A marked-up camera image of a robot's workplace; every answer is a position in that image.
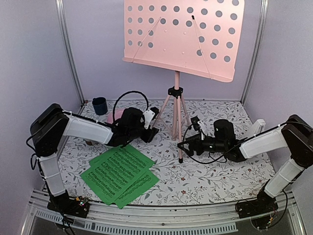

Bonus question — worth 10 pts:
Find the front aluminium rail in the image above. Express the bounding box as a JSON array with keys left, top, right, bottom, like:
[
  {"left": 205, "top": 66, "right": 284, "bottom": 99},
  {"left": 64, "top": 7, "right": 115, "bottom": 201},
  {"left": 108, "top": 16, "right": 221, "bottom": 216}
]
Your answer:
[{"left": 21, "top": 190, "right": 306, "bottom": 235}]

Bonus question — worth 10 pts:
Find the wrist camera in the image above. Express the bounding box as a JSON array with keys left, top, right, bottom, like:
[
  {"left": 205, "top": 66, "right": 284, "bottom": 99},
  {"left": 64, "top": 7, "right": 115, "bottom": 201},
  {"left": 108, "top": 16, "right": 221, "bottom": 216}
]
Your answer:
[
  {"left": 143, "top": 107, "right": 159, "bottom": 129},
  {"left": 191, "top": 116, "right": 205, "bottom": 141}
]

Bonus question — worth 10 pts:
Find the dark blue cup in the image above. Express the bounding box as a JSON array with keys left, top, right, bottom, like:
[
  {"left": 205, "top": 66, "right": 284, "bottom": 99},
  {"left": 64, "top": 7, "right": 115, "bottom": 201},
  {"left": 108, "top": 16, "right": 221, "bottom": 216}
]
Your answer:
[{"left": 92, "top": 97, "right": 108, "bottom": 116}]

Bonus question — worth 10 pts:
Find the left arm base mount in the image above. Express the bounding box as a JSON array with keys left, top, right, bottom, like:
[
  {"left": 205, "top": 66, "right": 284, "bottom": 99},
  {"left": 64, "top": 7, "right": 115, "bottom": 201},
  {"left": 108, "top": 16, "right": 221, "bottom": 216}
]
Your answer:
[{"left": 47, "top": 192, "right": 90, "bottom": 218}]

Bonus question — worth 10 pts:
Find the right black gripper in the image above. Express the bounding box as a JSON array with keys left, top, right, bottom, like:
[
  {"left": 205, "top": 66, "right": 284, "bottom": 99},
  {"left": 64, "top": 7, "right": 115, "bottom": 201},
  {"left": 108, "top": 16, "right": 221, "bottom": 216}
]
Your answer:
[{"left": 178, "top": 133, "right": 227, "bottom": 156}]

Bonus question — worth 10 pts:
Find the small brown white jar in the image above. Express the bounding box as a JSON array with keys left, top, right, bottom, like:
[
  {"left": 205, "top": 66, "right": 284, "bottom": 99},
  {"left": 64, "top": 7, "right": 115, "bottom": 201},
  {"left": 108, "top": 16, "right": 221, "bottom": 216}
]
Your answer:
[{"left": 84, "top": 139, "right": 94, "bottom": 146}]

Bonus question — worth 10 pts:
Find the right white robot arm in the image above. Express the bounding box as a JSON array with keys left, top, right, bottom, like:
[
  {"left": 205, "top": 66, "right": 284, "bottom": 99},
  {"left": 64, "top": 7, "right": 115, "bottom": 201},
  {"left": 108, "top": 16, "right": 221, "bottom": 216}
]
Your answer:
[{"left": 178, "top": 115, "right": 313, "bottom": 213}]

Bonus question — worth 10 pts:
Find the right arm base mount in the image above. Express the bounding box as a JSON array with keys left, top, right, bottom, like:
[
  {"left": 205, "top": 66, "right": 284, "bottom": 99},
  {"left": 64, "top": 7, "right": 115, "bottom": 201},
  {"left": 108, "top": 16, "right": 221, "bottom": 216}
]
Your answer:
[{"left": 235, "top": 193, "right": 279, "bottom": 230}]

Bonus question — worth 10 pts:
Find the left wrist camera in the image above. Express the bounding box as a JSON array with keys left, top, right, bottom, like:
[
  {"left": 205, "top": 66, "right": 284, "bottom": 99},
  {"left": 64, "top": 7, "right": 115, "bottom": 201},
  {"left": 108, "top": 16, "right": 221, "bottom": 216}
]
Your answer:
[{"left": 143, "top": 107, "right": 159, "bottom": 129}]

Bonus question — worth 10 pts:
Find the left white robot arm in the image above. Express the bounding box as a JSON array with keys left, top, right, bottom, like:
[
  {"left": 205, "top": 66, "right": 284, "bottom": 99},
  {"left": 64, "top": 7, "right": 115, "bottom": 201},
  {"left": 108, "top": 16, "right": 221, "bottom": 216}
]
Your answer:
[{"left": 29, "top": 103, "right": 159, "bottom": 212}]

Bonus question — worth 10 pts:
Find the green sheet music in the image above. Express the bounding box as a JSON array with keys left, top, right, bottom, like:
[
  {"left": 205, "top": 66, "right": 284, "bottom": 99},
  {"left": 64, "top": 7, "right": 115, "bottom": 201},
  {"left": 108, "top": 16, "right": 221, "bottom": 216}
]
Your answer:
[
  {"left": 86, "top": 145, "right": 155, "bottom": 175},
  {"left": 81, "top": 170, "right": 145, "bottom": 205},
  {"left": 115, "top": 170, "right": 159, "bottom": 209}
]

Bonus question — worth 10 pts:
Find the pink plate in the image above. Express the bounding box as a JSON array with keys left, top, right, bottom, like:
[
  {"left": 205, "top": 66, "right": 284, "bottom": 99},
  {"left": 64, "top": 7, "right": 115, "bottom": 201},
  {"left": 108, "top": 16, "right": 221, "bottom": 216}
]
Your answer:
[{"left": 107, "top": 109, "right": 124, "bottom": 124}]

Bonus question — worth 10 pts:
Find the white metronome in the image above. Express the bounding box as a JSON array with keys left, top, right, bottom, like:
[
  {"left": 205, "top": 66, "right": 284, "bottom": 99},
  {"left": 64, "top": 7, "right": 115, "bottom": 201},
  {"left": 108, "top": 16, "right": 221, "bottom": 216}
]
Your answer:
[{"left": 249, "top": 119, "right": 266, "bottom": 137}]

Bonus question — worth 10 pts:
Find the pink music stand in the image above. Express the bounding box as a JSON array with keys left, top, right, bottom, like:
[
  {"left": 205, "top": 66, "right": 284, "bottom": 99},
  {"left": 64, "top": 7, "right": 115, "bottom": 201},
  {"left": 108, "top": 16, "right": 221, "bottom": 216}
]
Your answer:
[{"left": 122, "top": 0, "right": 245, "bottom": 164}]

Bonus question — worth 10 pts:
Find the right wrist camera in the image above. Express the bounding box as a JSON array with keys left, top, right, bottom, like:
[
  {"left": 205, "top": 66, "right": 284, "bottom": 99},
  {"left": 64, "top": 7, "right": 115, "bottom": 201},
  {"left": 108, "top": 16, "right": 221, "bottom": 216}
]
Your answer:
[{"left": 191, "top": 116, "right": 205, "bottom": 141}]

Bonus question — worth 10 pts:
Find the right aluminium frame post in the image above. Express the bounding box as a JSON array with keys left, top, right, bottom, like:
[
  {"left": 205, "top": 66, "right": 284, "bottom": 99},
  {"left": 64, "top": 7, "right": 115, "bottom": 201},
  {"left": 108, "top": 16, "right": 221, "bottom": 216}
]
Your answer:
[{"left": 240, "top": 0, "right": 269, "bottom": 106}]

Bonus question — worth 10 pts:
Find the floral table mat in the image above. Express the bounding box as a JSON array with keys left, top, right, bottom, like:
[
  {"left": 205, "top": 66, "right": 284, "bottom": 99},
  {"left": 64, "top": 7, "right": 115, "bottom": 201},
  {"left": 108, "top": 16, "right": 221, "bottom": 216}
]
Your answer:
[{"left": 58, "top": 101, "right": 275, "bottom": 206}]

